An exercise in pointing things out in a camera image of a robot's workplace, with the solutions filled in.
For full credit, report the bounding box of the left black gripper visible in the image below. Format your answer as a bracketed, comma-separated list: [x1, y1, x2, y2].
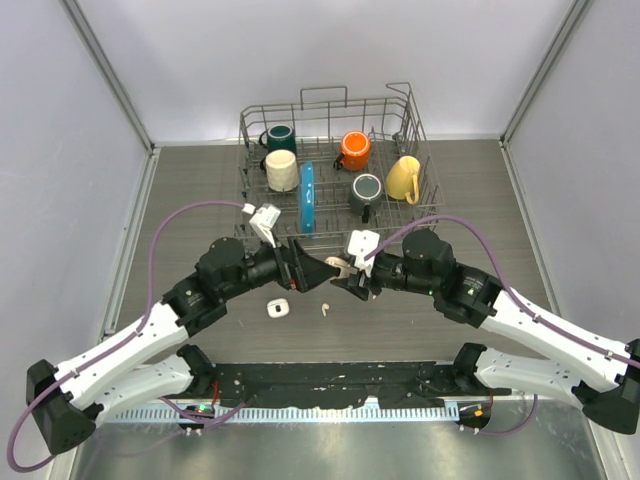
[221, 230, 337, 301]

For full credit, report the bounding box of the beige earbud case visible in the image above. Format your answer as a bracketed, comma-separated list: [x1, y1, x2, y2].
[324, 256, 356, 279]

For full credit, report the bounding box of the white earbud charging case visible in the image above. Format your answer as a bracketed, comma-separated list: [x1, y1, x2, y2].
[266, 298, 290, 319]

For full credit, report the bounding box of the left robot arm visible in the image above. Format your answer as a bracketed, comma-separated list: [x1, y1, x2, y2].
[26, 237, 339, 456]

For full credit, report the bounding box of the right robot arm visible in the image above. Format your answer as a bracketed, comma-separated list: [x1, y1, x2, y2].
[326, 229, 639, 435]

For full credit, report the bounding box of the grey mug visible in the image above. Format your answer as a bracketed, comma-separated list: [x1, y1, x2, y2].
[349, 173, 383, 224]

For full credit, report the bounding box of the blue plate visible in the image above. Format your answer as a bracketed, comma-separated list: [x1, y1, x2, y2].
[298, 162, 315, 234]

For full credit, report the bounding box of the cream textured mug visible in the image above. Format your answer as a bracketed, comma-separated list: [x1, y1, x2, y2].
[261, 149, 299, 192]

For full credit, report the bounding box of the yellow mug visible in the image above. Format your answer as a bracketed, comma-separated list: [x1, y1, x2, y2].
[385, 156, 421, 205]

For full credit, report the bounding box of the orange mug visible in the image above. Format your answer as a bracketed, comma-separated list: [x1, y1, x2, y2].
[333, 130, 371, 172]

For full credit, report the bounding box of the dark green mug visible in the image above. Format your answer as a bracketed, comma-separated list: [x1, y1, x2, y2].
[258, 124, 297, 155]

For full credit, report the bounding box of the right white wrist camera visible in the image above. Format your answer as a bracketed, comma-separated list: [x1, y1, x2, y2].
[344, 230, 380, 277]

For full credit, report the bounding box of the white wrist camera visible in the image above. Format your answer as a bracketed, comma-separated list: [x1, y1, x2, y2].
[242, 203, 281, 248]
[344, 230, 380, 277]

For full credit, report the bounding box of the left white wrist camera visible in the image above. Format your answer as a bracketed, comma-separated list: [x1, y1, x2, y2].
[242, 203, 281, 248]

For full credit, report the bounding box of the grey wire dish rack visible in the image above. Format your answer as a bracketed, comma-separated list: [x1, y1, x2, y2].
[238, 82, 444, 258]

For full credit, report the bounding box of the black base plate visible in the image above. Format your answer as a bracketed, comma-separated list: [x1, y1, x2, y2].
[209, 361, 511, 410]

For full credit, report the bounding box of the white slotted cable duct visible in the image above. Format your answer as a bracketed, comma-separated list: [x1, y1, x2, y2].
[110, 399, 459, 424]

